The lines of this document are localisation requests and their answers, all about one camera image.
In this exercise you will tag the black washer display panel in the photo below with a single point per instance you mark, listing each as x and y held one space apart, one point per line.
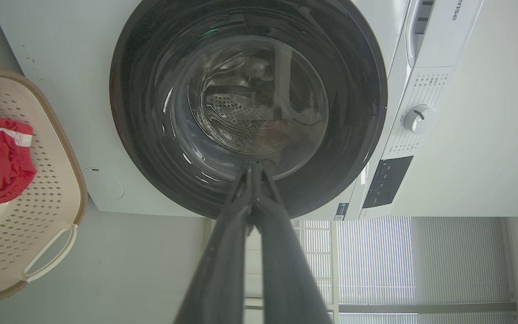
387 181

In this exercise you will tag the cream perforated laundry basket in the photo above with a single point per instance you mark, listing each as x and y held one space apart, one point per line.
47 198

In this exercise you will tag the white window blind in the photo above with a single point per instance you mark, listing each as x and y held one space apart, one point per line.
421 261

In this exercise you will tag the steel washer drum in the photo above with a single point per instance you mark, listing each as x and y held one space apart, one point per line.
241 117

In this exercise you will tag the white washer control knob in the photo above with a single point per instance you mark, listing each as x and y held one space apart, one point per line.
420 119

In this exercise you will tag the white detergent drawer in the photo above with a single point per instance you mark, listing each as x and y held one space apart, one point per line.
414 31

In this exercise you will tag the white front-load washing machine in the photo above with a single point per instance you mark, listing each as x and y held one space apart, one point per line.
70 90

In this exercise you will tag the black round glass washer door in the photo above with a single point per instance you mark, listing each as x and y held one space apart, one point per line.
151 135

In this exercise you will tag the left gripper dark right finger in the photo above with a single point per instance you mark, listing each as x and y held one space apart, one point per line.
281 270

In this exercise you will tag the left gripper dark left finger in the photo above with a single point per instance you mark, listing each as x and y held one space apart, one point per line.
223 252

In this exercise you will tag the small dark washer sticker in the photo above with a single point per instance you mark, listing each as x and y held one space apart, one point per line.
341 211

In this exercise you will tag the round white drain filter cover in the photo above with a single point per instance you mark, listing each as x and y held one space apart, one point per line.
104 185

